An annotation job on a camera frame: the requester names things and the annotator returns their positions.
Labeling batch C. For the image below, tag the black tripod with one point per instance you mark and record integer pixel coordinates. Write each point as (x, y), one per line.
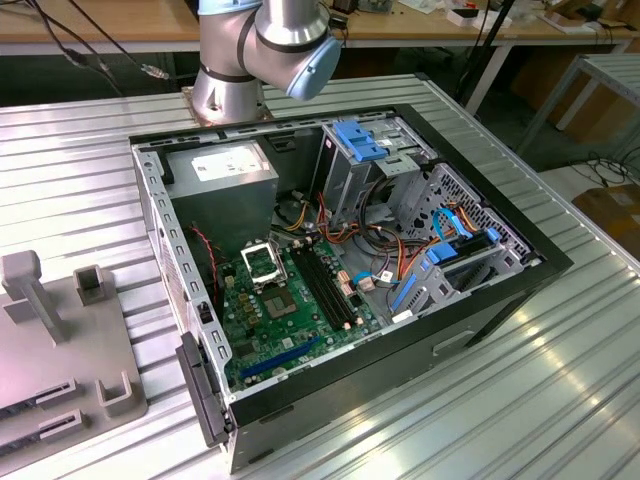
(494, 32)

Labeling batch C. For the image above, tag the blue expansion slot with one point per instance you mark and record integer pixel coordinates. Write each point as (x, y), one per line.
(280, 359)

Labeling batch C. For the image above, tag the black disk in blue carrier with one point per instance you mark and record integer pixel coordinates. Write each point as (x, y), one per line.
(442, 254)

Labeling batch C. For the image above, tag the CPU socket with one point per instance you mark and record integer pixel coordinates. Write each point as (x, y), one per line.
(280, 305)

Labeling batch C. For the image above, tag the grey metal drive cage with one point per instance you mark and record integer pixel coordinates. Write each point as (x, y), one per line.
(345, 190)

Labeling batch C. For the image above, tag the green motherboard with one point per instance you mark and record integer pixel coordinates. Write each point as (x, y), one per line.
(300, 320)

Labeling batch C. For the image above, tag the wooden desk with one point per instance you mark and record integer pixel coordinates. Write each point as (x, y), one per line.
(150, 20)

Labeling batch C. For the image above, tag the cardboard box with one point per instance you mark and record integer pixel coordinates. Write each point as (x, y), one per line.
(617, 220)

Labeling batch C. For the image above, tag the blue plastic disk carrier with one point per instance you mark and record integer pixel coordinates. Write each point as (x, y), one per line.
(357, 137)

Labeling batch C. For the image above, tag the grey metal frame table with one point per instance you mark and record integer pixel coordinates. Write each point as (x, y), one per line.
(617, 67)

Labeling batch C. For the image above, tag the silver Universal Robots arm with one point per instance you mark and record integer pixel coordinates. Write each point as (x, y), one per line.
(285, 30)

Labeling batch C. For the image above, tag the perforated metal disk bay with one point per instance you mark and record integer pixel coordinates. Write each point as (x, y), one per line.
(465, 192)

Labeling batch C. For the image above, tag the black open PC case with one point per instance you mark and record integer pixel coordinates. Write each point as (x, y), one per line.
(350, 395)

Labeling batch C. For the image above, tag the blue plastic bracket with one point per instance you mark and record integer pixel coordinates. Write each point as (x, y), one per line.
(404, 292)

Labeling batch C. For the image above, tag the grey power supply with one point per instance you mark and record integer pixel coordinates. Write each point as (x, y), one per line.
(225, 210)

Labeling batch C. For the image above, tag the brown base plate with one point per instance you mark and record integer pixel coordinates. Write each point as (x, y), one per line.
(189, 100)

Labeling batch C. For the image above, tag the white box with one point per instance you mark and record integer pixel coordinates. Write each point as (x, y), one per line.
(457, 21)

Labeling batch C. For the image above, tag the grey parts rack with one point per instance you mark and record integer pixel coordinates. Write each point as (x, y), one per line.
(60, 365)

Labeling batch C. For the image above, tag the black RAM slot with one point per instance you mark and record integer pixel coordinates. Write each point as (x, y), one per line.
(335, 282)
(322, 287)
(328, 285)
(315, 289)

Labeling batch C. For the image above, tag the black plastic case bezel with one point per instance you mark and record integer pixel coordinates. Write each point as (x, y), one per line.
(200, 390)

